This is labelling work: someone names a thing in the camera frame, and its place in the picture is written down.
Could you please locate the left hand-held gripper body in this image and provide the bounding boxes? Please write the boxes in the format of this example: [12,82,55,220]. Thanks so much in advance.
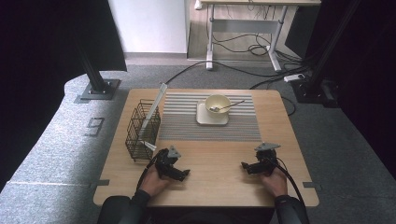
[154,145,182,180]

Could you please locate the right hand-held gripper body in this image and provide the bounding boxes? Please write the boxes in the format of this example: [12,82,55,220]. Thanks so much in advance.
[254,142,282,175]

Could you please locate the black wire basket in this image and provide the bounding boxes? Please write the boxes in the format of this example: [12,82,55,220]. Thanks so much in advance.
[124,98,162,163]

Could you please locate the person's right hand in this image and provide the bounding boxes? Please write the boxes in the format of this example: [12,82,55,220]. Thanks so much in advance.
[259,167,289,198]

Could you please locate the person's left hand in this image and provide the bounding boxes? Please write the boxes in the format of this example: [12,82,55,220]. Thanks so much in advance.
[139,165,172,198]

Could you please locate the short white chopstick end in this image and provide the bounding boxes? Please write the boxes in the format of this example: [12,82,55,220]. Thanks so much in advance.
[141,140,158,152]

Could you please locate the grey striped placemat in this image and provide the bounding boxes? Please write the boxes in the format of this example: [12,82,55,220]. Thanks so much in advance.
[158,91,262,143]

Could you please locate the long white chopstick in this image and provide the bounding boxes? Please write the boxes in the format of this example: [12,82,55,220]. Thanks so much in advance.
[139,82,168,139]

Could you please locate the cream square plate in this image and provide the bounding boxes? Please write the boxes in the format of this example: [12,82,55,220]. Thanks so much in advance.
[195,99,230,127]

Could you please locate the metal spoon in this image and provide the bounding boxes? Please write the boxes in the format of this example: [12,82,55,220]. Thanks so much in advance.
[208,99,246,113]

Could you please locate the cream bowl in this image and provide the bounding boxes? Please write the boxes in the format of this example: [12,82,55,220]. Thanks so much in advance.
[205,93,233,119]

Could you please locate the person's legs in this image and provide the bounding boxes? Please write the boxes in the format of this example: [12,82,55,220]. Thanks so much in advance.
[97,194,311,224]

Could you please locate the grey floor tape mark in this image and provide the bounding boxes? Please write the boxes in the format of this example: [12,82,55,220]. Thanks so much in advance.
[83,117,106,138]

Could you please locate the white power strip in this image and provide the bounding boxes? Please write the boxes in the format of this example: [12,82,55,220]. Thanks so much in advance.
[283,73,306,84]

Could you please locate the black metal stand with base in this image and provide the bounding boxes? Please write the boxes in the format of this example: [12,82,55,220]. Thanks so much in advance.
[291,0,363,105]
[74,40,122,102]

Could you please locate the black curtain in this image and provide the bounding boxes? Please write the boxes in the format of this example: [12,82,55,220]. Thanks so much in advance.
[284,0,396,180]
[0,0,128,190]

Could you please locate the white desk with metal legs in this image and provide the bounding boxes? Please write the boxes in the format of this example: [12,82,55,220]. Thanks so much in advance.
[200,0,322,73]

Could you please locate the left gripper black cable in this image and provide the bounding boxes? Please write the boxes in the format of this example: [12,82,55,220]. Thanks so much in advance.
[135,152,163,192]

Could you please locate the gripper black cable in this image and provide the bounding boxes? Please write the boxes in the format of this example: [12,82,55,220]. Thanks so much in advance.
[135,152,163,192]
[273,157,307,208]

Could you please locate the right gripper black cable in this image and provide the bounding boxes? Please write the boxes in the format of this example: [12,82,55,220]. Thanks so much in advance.
[273,157,307,208]

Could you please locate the long black floor cable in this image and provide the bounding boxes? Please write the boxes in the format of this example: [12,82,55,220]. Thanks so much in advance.
[164,60,311,86]

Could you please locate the tangle of black floor cables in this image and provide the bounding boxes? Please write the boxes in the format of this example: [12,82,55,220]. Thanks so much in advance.
[210,29,311,68]

